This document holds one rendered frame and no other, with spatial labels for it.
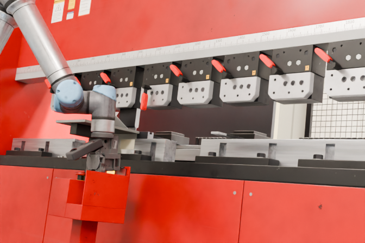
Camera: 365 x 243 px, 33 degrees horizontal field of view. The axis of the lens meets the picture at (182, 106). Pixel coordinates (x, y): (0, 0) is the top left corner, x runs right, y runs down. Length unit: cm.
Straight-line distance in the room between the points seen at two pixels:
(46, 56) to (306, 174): 82
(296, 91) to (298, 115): 281
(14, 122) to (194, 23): 124
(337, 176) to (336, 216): 10
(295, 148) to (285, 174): 16
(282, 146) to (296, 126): 279
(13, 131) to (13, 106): 13
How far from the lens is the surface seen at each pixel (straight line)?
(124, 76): 245
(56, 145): 274
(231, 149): 201
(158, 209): 203
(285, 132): 471
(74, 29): 281
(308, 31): 192
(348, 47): 183
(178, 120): 295
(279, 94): 191
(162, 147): 223
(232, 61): 206
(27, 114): 316
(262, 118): 262
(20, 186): 271
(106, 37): 260
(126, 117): 243
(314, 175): 167
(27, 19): 187
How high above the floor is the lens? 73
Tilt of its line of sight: 9 degrees up
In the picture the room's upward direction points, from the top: 6 degrees clockwise
